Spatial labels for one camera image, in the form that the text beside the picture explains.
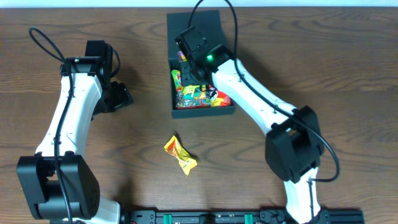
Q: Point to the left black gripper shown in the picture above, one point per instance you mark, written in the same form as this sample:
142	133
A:
121	96

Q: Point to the green Pretz snack box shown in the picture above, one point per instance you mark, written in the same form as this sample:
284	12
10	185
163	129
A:
194	93

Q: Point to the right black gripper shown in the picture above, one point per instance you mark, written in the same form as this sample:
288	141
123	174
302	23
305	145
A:
191	78

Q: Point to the green Haribo gummy bag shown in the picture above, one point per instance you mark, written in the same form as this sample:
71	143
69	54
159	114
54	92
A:
186	101

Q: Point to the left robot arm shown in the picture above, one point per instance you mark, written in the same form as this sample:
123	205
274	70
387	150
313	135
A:
57	183

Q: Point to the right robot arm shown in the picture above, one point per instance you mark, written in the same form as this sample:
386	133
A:
293	149

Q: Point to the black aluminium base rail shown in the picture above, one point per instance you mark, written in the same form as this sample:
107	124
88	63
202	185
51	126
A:
268	216

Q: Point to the yellow orange candy packet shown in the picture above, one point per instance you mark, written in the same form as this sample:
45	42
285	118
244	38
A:
174	148

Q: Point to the dark green open box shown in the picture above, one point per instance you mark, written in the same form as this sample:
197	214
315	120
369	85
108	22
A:
209	24

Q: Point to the red Pringles can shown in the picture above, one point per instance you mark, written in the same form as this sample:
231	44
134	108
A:
218	98

